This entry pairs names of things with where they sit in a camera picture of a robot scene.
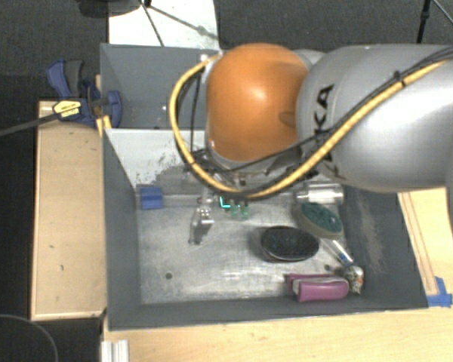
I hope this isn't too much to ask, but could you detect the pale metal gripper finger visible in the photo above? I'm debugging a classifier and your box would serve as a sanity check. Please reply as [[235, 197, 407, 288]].
[[189, 206, 215, 246]]

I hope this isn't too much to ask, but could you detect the grey metal bin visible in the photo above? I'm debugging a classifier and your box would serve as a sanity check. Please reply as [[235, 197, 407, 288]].
[[99, 42, 430, 332]]

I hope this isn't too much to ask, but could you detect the blue block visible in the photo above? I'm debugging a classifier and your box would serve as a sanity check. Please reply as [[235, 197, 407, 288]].
[[139, 186, 164, 211]]

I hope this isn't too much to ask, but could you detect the black oval dish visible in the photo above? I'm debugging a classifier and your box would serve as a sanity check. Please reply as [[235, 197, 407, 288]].
[[259, 225, 321, 263]]

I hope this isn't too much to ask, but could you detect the clear glass cylinder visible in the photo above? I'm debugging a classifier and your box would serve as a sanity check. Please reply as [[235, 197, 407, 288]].
[[294, 182, 345, 205]]

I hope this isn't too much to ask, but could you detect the green oval brush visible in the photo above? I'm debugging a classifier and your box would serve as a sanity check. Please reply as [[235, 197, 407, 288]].
[[299, 201, 344, 239]]

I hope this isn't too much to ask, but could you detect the white and blue pen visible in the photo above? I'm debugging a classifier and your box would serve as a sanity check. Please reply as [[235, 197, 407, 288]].
[[322, 238, 355, 266]]

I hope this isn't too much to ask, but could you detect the pale wood board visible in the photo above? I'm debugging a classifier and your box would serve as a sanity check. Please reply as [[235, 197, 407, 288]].
[[29, 100, 109, 322]]

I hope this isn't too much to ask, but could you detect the small silver toy figure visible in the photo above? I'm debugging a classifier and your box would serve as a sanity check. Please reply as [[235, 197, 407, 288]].
[[341, 263, 365, 294]]

